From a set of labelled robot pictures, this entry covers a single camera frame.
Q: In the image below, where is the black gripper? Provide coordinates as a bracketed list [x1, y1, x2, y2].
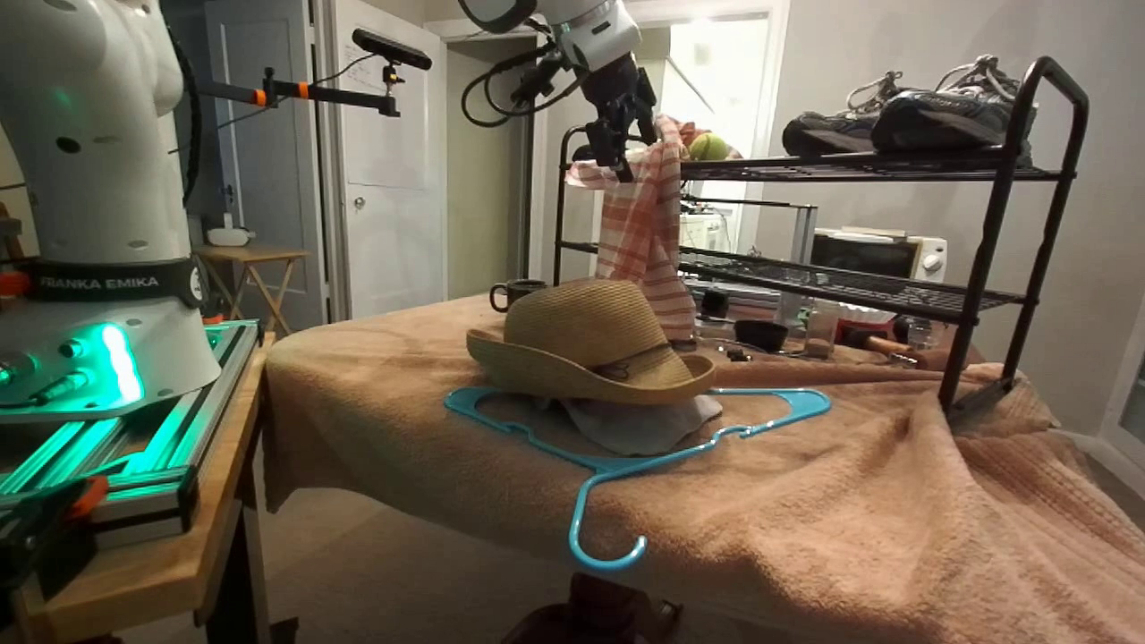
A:
[581, 61, 667, 186]

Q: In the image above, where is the brown cup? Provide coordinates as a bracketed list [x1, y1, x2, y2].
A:
[485, 276, 551, 320]

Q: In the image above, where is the plain black shoe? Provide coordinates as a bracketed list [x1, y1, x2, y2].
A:
[779, 73, 893, 161]

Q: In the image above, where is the black shoe with silver trim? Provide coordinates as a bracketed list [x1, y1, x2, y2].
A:
[871, 52, 1041, 161]

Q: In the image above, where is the black metal shoe rack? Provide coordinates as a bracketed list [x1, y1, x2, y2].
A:
[551, 53, 1090, 417]

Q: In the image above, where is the green round object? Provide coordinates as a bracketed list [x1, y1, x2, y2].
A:
[683, 128, 736, 167]

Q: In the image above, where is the red white striped towel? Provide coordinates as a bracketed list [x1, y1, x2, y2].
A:
[567, 116, 703, 351]

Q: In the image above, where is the tan straw hat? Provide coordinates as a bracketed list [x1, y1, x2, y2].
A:
[462, 276, 720, 411]

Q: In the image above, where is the small black bowl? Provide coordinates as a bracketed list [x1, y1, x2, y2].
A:
[730, 316, 790, 359]

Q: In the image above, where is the clear glass jar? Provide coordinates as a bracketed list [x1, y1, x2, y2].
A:
[798, 301, 844, 362]

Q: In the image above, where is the white toaster oven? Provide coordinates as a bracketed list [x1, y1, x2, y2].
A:
[808, 227, 955, 285]

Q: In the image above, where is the grey cloth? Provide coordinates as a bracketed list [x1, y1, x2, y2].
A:
[521, 387, 730, 462]

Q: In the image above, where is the blue plastic clothes hanger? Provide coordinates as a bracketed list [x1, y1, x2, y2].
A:
[440, 383, 837, 575]

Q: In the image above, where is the small wooden folding table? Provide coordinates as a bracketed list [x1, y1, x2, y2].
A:
[188, 243, 316, 343]

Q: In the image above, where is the white bowl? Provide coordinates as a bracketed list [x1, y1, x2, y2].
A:
[205, 212, 259, 251]

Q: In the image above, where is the beige blanket table cover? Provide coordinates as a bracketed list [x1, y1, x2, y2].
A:
[259, 291, 1145, 644]

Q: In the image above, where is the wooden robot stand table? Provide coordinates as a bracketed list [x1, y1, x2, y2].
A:
[17, 336, 276, 644]

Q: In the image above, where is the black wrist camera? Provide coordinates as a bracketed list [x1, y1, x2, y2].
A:
[508, 53, 574, 108]

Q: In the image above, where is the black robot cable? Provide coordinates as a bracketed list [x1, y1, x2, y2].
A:
[459, 41, 567, 134]

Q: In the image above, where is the black stereo camera bar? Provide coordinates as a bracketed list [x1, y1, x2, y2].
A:
[352, 25, 437, 74]

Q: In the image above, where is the red handled tool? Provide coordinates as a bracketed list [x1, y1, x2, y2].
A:
[834, 316, 948, 373]

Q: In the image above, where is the dark wooden table pedestal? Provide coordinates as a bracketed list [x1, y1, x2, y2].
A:
[499, 570, 689, 644]

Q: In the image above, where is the aluminium rail base frame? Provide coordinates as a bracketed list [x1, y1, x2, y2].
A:
[0, 316, 264, 555]

